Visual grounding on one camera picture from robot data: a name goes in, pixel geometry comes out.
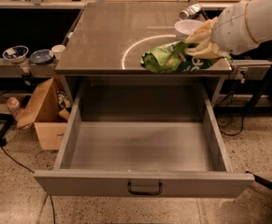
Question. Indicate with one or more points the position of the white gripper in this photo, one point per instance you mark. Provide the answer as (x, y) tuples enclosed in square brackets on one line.
[(231, 32)]

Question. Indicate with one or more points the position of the green rice chip bag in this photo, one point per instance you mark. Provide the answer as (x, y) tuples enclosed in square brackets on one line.
[(174, 58)]

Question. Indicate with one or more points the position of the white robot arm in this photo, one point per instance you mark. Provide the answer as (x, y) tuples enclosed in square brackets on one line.
[(259, 20)]

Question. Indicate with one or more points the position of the grey open top drawer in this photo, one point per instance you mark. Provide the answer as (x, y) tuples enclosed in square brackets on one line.
[(100, 158)]

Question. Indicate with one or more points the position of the white bowl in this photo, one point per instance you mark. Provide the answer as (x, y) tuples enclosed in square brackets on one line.
[(184, 28)]

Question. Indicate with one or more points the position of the crushed silver can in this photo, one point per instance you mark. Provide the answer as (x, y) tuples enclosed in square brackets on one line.
[(190, 12)]

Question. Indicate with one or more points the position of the grey metal cabinet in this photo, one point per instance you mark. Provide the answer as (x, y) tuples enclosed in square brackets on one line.
[(101, 67)]

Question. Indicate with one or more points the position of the white paper cup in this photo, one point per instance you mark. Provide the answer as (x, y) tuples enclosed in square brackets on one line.
[(57, 51)]

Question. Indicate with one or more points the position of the black stand leg right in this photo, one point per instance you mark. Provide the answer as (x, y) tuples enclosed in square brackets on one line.
[(271, 181)]

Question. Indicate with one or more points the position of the blue grey small bowl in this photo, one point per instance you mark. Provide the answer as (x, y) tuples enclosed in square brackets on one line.
[(41, 56)]

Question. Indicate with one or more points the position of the open cardboard box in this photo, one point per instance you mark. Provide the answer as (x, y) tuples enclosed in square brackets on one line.
[(42, 113)]

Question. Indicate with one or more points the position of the brown jar with lid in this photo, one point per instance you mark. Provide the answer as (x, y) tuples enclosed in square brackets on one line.
[(14, 107)]

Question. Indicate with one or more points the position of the black drawer handle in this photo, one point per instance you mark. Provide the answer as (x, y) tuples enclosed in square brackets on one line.
[(145, 190)]

